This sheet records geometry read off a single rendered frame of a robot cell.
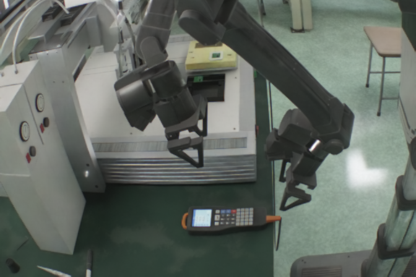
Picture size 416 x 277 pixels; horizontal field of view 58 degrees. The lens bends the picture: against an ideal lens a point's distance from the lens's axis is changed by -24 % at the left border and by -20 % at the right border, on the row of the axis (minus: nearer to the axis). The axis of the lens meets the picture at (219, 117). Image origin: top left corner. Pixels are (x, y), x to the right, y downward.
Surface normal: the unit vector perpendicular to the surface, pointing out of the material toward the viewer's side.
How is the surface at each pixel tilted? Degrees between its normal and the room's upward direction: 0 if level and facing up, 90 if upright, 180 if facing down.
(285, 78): 112
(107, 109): 0
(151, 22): 67
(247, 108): 0
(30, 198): 90
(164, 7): 60
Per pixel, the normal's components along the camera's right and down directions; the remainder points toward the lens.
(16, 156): -0.04, 0.58
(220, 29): 0.66, -0.15
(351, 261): -0.10, -0.81
